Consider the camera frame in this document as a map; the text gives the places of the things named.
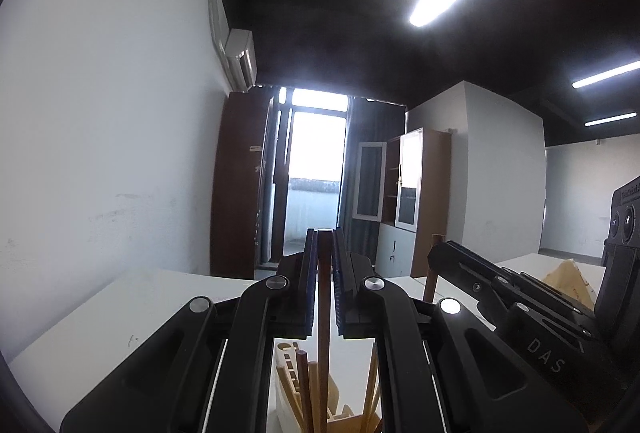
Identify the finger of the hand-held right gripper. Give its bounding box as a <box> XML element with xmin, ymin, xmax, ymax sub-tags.
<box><xmin>500</xmin><ymin>268</ymin><xmax>597</xmax><ymax>340</ymax></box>
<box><xmin>427</xmin><ymin>240</ymin><xmax>522</xmax><ymax>332</ymax></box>

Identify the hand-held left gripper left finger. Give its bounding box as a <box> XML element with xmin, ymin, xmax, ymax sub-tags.
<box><xmin>60</xmin><ymin>229</ymin><xmax>318</xmax><ymax>433</ymax></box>

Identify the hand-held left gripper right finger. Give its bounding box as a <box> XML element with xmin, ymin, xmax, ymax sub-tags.
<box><xmin>333</xmin><ymin>228</ymin><xmax>588</xmax><ymax>433</ymax></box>

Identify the dark wooden chopstick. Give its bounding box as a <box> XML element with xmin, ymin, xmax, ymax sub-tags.
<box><xmin>294</xmin><ymin>349</ymin><xmax>317</xmax><ymax>433</ymax></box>
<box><xmin>312</xmin><ymin>229</ymin><xmax>334</xmax><ymax>433</ymax></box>
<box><xmin>422</xmin><ymin>234</ymin><xmax>447</xmax><ymax>305</ymax></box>

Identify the light bamboo chopstick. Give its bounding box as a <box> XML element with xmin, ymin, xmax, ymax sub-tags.
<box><xmin>307</xmin><ymin>360</ymin><xmax>321</xmax><ymax>433</ymax></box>
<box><xmin>361</xmin><ymin>342</ymin><xmax>381</xmax><ymax>433</ymax></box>
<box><xmin>276</xmin><ymin>364</ymin><xmax>307</xmax><ymax>433</ymax></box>

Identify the cream plastic utensil holder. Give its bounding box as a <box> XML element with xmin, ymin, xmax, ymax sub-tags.
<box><xmin>272</xmin><ymin>337</ymin><xmax>384</xmax><ymax>433</ymax></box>

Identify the brown paper bag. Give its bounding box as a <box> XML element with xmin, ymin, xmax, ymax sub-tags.
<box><xmin>542</xmin><ymin>260</ymin><xmax>602</xmax><ymax>310</ymax></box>

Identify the grey low cabinet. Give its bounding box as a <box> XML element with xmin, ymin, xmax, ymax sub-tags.
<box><xmin>374</xmin><ymin>222</ymin><xmax>419</xmax><ymax>280</ymax></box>

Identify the brown wooden cabinet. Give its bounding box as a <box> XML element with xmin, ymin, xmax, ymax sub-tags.
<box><xmin>382</xmin><ymin>127</ymin><xmax>452</xmax><ymax>280</ymax></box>

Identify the white framed glass cabinet door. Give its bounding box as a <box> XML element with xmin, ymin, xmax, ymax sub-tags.
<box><xmin>352</xmin><ymin>140</ymin><xmax>389</xmax><ymax>222</ymax></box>

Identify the brown wooden door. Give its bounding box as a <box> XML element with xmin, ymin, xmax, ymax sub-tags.
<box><xmin>209</xmin><ymin>87</ymin><xmax>277</xmax><ymax>282</ymax></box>

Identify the bright balcony glass door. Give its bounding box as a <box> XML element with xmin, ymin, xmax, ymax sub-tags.
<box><xmin>272</xmin><ymin>87</ymin><xmax>351</xmax><ymax>265</ymax></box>

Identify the dark curtain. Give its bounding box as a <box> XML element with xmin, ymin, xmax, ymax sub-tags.
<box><xmin>342</xmin><ymin>96</ymin><xmax>406</xmax><ymax>265</ymax></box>

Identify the white wall air conditioner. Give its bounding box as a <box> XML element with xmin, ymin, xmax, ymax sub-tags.
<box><xmin>222</xmin><ymin>28</ymin><xmax>259</xmax><ymax>90</ymax></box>

